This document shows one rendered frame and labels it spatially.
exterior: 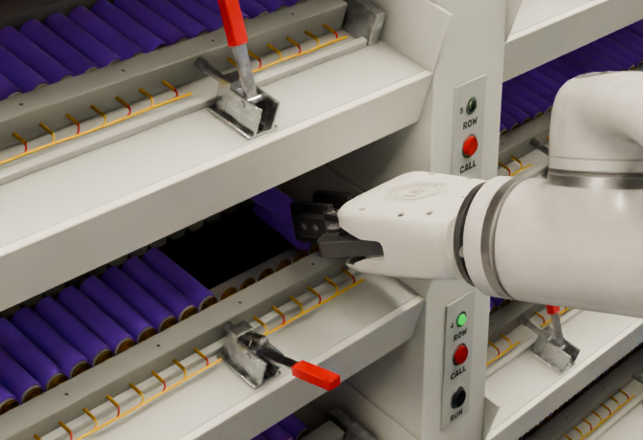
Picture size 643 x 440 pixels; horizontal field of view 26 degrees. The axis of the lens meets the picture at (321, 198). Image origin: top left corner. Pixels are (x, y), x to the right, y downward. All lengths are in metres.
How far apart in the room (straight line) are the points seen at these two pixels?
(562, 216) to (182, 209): 0.24
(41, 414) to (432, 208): 0.30
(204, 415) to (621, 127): 0.35
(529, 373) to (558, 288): 0.48
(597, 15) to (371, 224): 0.37
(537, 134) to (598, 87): 0.47
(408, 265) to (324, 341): 0.12
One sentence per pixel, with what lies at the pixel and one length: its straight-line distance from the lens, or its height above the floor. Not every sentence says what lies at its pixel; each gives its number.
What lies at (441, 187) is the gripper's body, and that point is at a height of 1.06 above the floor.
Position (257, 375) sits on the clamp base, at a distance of 1.00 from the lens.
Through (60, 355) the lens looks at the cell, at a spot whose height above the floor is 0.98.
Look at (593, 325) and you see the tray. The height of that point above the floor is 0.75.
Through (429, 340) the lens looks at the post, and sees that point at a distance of 1.15.
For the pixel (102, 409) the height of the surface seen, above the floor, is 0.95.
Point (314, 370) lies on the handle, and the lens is 0.97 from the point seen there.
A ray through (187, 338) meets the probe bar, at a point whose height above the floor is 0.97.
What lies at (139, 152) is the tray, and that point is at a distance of 0.88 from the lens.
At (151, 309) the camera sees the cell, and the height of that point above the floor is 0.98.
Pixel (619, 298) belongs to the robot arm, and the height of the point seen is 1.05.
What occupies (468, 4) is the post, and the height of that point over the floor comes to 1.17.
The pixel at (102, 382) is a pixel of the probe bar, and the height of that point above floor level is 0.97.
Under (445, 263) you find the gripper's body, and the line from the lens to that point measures 0.95.
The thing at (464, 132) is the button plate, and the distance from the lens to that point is 1.10.
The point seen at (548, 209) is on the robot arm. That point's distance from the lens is 0.90.
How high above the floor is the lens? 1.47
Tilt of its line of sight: 24 degrees down
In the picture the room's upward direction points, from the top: straight up
